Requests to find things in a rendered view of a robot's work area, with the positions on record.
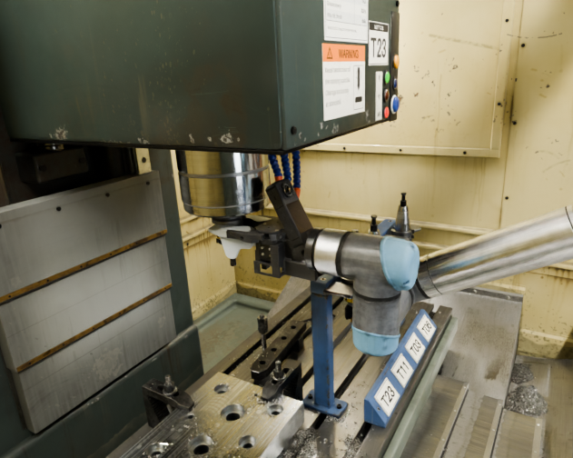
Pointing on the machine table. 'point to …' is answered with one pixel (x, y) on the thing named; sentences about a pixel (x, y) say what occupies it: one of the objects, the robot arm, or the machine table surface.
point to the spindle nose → (222, 183)
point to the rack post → (323, 359)
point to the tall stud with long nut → (262, 330)
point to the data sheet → (346, 20)
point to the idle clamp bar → (292, 336)
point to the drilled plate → (208, 405)
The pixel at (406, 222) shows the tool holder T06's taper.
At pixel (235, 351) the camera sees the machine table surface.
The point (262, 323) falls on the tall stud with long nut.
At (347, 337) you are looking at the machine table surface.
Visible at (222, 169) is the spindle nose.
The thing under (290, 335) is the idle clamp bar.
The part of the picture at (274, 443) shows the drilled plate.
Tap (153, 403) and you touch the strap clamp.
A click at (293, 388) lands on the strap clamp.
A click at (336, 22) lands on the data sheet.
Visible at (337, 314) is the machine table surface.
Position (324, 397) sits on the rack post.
